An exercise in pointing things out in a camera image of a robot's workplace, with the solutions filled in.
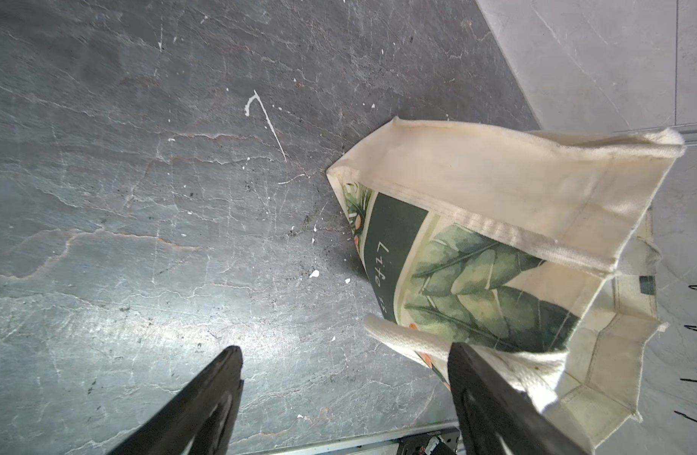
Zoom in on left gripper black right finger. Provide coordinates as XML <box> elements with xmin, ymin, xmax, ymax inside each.
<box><xmin>448</xmin><ymin>342</ymin><xmax>587</xmax><ymax>454</ymax></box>

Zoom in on cream canvas tote bag leaves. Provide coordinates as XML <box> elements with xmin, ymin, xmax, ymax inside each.
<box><xmin>327</xmin><ymin>118</ymin><xmax>686</xmax><ymax>451</ymax></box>

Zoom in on black wire hook rack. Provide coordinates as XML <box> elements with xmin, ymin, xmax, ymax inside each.
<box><xmin>674</xmin><ymin>284</ymin><xmax>697</xmax><ymax>425</ymax></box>

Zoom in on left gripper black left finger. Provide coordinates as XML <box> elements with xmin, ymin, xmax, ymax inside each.
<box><xmin>111</xmin><ymin>346</ymin><xmax>244</xmax><ymax>454</ymax></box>

